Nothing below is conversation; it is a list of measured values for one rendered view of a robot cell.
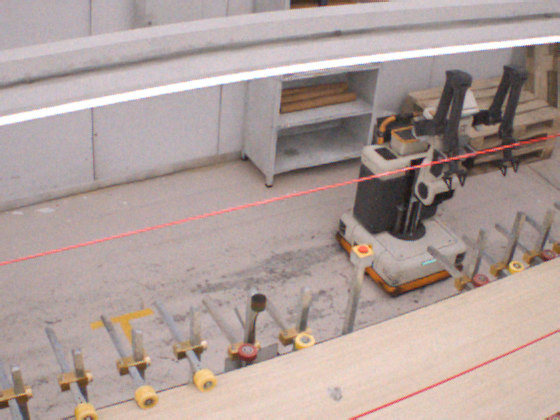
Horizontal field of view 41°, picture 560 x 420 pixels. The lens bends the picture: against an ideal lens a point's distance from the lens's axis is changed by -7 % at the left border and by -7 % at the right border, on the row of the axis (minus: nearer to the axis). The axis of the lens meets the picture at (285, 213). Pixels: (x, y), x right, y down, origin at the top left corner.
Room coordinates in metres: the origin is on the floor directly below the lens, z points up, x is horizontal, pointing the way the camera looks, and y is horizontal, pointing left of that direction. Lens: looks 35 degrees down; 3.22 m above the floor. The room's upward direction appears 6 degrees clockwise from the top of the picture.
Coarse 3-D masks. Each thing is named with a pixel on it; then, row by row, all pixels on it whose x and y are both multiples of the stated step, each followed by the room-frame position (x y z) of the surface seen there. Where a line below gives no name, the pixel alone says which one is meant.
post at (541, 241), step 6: (552, 210) 3.34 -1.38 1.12; (546, 216) 3.35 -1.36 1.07; (552, 216) 3.34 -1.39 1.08; (546, 222) 3.34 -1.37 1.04; (546, 228) 3.33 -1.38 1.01; (540, 234) 3.36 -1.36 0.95; (546, 234) 3.34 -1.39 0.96; (540, 240) 3.34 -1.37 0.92; (546, 240) 3.35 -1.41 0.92; (540, 246) 3.33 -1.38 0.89; (540, 252) 3.34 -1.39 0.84; (534, 264) 3.33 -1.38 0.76
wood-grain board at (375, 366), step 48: (480, 288) 2.91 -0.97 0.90; (528, 288) 2.94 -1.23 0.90; (384, 336) 2.52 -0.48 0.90; (432, 336) 2.54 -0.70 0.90; (480, 336) 2.57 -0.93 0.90; (528, 336) 2.59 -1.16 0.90; (192, 384) 2.12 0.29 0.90; (240, 384) 2.15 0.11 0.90; (288, 384) 2.18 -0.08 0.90; (336, 384) 2.20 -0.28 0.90; (384, 384) 2.23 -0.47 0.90; (432, 384) 2.25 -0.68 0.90; (480, 384) 2.26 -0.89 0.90; (528, 384) 2.28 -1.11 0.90
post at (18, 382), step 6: (12, 366) 1.88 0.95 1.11; (18, 366) 1.89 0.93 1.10; (12, 372) 1.86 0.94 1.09; (18, 372) 1.88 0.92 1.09; (12, 378) 1.86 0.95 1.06; (18, 378) 1.87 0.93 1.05; (18, 384) 1.87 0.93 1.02; (18, 390) 1.87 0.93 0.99; (24, 390) 1.88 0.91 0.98; (24, 402) 1.88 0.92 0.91; (24, 408) 1.87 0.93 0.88; (24, 414) 1.87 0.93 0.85
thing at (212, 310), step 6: (204, 300) 2.68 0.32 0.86; (204, 306) 2.67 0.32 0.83; (210, 306) 2.64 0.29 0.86; (210, 312) 2.61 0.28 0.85; (216, 312) 2.61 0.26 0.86; (216, 318) 2.57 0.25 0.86; (222, 318) 2.57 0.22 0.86; (222, 324) 2.53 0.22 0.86; (222, 330) 2.51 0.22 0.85; (228, 330) 2.50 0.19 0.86; (228, 336) 2.46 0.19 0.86; (234, 336) 2.47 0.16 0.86; (234, 342) 2.43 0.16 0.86
